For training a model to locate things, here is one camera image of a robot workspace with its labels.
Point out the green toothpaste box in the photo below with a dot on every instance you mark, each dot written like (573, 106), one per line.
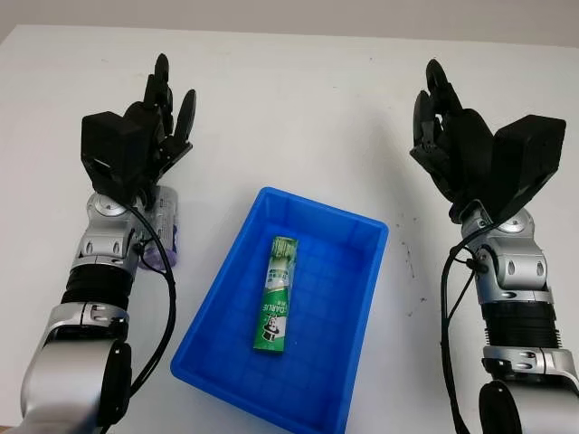
(273, 316)

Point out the blue plastic tray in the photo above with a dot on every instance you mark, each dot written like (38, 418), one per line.
(325, 316)

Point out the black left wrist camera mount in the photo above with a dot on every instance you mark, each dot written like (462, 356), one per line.
(113, 149)

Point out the clear purple-capped cylinder pack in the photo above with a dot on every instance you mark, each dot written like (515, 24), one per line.
(166, 217)

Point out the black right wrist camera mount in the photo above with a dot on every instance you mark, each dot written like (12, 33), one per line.
(529, 153)

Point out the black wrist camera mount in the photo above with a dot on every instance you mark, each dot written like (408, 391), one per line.
(113, 149)
(529, 153)

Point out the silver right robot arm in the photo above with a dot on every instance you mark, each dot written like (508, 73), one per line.
(520, 267)

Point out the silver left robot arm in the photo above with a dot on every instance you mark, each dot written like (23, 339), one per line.
(104, 244)

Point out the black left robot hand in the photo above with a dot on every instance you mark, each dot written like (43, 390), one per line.
(158, 117)

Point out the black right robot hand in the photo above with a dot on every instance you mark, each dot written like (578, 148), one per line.
(470, 149)

